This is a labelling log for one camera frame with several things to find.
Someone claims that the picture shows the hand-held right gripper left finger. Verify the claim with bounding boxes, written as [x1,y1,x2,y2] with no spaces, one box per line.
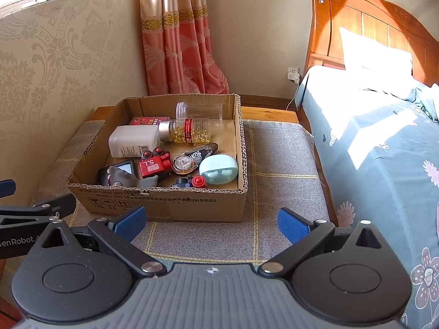
[37,204,167,279]

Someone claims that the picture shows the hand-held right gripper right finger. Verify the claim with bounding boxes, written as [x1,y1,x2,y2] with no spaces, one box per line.
[257,207,392,277]

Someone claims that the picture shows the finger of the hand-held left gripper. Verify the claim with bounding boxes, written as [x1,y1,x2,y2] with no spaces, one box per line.
[0,193,77,227]
[0,179,17,199]

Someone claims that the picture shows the grey toy elephant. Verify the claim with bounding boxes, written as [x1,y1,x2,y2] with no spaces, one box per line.
[104,165,159,189]

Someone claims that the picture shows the black pocket scale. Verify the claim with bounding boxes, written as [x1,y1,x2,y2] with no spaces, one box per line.
[98,160,137,185]

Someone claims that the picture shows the cardboard box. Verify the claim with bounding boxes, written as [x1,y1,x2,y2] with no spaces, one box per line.
[66,93,248,223]

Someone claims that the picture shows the red toy train car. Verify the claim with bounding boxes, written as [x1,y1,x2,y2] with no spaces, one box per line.
[138,147,172,179]

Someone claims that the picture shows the black toy vehicle red wheels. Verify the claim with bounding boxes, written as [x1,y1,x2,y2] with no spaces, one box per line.
[172,174,207,189]

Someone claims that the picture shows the clear correction tape dispenser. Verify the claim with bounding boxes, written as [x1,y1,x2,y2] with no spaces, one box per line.
[171,143,219,175]

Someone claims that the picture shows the mint green round case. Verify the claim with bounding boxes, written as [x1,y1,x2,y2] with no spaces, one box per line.
[199,154,239,186]

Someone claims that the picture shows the red card box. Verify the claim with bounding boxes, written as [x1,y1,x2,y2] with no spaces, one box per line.
[129,116,171,127]

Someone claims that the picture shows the clear bottle of yellow capsules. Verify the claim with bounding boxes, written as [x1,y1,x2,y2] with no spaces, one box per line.
[158,118,211,144]

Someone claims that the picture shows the plaid patchwork cloth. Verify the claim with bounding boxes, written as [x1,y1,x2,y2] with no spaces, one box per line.
[30,119,330,272]

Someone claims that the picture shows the white plastic bottle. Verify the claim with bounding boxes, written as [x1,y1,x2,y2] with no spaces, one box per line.
[108,125,162,158]

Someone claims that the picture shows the wooden bed with blue sheet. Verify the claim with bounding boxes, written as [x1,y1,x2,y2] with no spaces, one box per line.
[294,66,439,329]

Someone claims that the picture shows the wooden bedside table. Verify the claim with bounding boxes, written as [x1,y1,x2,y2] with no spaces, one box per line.
[86,94,300,124]

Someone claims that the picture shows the empty clear plastic jar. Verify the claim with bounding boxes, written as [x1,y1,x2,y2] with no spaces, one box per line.
[176,101,224,123]

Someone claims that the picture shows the pink patterned curtain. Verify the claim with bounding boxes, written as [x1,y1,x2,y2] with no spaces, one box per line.
[139,0,230,95]

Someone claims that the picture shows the white pillow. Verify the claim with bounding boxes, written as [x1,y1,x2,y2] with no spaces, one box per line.
[339,27,413,78]

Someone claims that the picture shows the wooden bed headboard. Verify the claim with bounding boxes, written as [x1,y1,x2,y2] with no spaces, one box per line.
[307,0,439,88]

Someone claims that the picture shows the white power cable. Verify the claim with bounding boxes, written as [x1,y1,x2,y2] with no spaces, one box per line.
[287,81,300,109]

